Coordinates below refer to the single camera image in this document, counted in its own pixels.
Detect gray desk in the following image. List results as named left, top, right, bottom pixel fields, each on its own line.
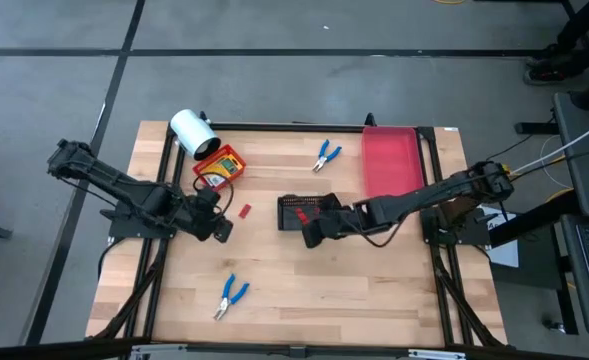
left=552, top=92, right=589, bottom=221

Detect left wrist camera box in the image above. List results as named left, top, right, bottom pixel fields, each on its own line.
left=195, top=185, right=221, bottom=205

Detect white cylinder with dark inside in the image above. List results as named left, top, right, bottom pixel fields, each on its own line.
left=169, top=108, right=222, bottom=162

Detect white cable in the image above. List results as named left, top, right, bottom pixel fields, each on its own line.
left=511, top=115, right=589, bottom=175

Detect blue-handled pliers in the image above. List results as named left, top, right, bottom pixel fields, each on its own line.
left=212, top=272, right=251, bottom=322
left=311, top=138, right=344, bottom=174

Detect white paper sign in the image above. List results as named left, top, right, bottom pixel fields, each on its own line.
left=487, top=207, right=521, bottom=269

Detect black aluminium table frame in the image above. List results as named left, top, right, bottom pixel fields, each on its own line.
left=86, top=112, right=508, bottom=360

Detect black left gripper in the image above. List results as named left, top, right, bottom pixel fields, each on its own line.
left=186, top=197, right=235, bottom=245

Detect black plastic basket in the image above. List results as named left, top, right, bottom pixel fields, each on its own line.
left=277, top=192, right=344, bottom=233

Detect person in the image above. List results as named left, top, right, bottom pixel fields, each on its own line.
left=523, top=0, right=589, bottom=86

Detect yellow and black box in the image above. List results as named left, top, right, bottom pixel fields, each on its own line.
left=204, top=155, right=241, bottom=187

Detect pink plastic tray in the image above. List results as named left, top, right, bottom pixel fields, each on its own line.
left=360, top=125, right=426, bottom=200

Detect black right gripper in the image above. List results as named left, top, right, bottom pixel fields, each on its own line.
left=301, top=193, right=363, bottom=250

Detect red plastic basket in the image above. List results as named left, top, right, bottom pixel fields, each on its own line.
left=191, top=143, right=248, bottom=192

